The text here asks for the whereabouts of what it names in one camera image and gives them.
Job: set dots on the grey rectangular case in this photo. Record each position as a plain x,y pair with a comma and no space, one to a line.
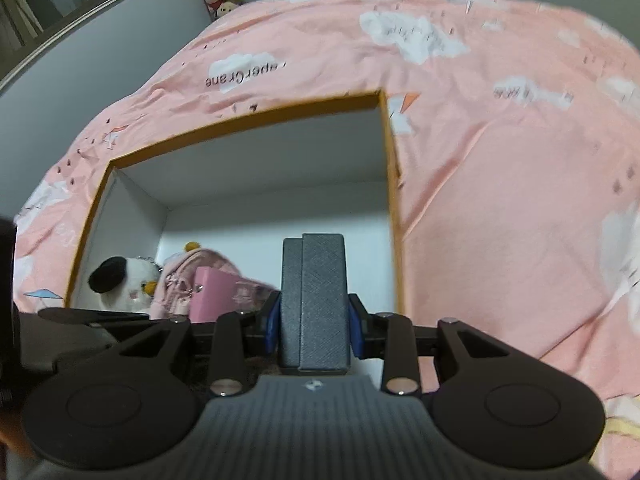
315,300

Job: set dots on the pink printed bedsheet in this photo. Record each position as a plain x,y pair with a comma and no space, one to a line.
500,185

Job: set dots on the pink fuzzy plush toy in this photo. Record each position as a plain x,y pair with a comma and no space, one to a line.
182,270

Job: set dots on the striped panda plush toy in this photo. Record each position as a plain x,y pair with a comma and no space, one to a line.
127,282

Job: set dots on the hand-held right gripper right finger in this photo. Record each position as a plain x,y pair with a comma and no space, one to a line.
356,327

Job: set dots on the orange cardboard box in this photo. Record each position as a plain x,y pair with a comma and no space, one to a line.
275,170

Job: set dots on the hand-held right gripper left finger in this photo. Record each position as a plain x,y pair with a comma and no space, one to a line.
270,325

